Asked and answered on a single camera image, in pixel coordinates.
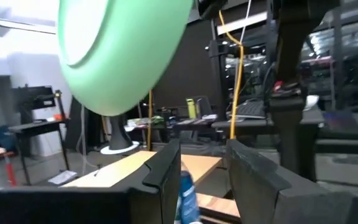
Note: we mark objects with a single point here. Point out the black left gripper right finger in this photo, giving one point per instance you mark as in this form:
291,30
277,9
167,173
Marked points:
253,193

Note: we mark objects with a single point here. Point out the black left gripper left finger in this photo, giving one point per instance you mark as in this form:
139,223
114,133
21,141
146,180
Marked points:
154,205

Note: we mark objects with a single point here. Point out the light green plate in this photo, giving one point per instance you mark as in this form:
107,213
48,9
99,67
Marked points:
120,62

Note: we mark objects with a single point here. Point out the blue dish soap bottle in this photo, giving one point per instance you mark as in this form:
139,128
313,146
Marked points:
188,193

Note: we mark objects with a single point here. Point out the light wooden desk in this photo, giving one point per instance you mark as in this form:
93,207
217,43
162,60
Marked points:
120,171

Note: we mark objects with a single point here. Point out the black side desk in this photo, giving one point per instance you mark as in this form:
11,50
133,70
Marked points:
253,124

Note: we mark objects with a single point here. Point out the black stand white base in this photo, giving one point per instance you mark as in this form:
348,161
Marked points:
118,137

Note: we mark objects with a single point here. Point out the black keyboard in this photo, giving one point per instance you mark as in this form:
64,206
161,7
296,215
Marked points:
249,110

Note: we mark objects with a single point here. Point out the white paper sheet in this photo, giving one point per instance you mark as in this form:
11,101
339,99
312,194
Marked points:
62,177

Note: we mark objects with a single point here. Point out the yellow green bottle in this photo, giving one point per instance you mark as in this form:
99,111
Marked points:
191,108

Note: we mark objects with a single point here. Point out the black desk with monitor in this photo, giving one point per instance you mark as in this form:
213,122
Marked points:
36,127

